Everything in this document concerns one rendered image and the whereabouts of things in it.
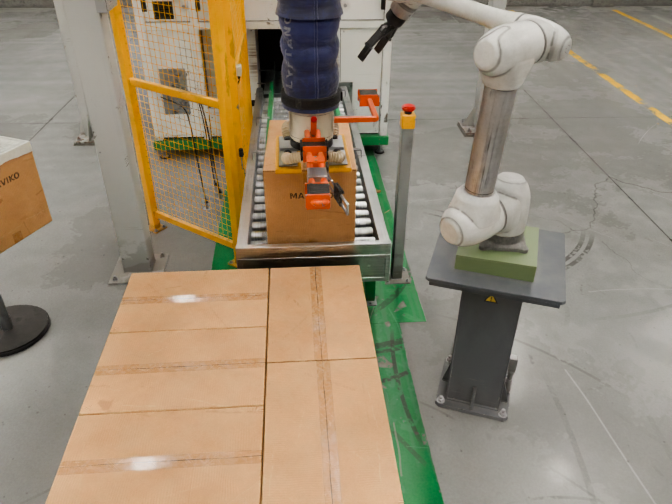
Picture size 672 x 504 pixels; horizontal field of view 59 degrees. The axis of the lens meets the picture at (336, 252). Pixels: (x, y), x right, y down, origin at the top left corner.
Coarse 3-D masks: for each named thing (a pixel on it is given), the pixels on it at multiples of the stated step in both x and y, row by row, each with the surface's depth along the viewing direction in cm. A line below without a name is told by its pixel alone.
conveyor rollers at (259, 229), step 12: (264, 108) 436; (276, 108) 436; (264, 120) 413; (264, 132) 398; (264, 144) 377; (264, 156) 361; (360, 180) 334; (360, 192) 327; (264, 204) 310; (360, 204) 311; (264, 216) 301; (360, 216) 304; (252, 228) 293; (264, 228) 293; (360, 228) 290; (372, 228) 290; (252, 240) 286; (264, 240) 280; (360, 240) 281; (372, 240) 281
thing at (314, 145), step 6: (306, 138) 211; (312, 138) 211; (318, 138) 211; (324, 138) 211; (300, 144) 207; (306, 144) 209; (312, 144) 209; (318, 144) 209; (324, 144) 209; (300, 150) 206; (306, 150) 205; (312, 150) 205; (318, 150) 206; (324, 150) 206; (324, 156) 207
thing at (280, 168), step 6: (276, 138) 247; (282, 138) 246; (288, 138) 239; (276, 144) 242; (276, 150) 237; (288, 150) 229; (276, 156) 232; (276, 162) 227; (282, 162) 226; (276, 168) 222; (282, 168) 222; (288, 168) 222; (294, 168) 222; (300, 168) 223
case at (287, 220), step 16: (272, 128) 292; (272, 144) 275; (272, 160) 260; (352, 160) 260; (272, 176) 253; (288, 176) 253; (304, 176) 254; (336, 176) 254; (352, 176) 255; (272, 192) 257; (288, 192) 257; (304, 192) 258; (352, 192) 259; (272, 208) 261; (288, 208) 262; (304, 208) 262; (336, 208) 263; (352, 208) 263; (272, 224) 266; (288, 224) 266; (304, 224) 266; (320, 224) 267; (336, 224) 267; (352, 224) 268; (272, 240) 270; (288, 240) 271; (304, 240) 271; (320, 240) 271; (336, 240) 272; (352, 240) 272
